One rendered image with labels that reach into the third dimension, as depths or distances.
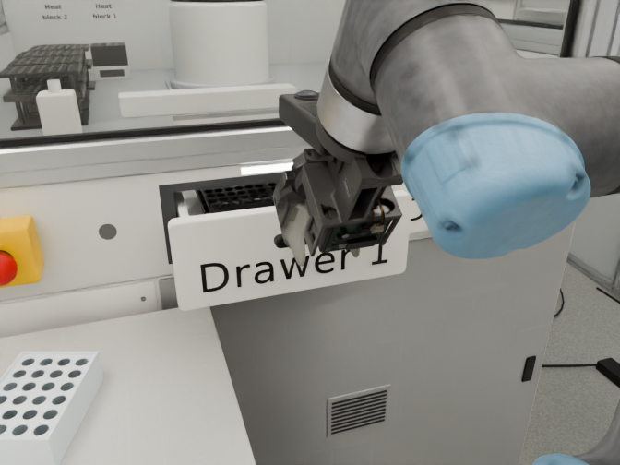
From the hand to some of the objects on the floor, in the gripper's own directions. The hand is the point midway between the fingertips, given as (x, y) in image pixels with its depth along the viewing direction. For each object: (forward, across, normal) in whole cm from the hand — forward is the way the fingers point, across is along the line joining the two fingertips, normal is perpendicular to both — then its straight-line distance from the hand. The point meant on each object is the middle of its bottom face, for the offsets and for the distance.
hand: (309, 232), depth 58 cm
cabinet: (+112, +5, 0) cm, 112 cm away
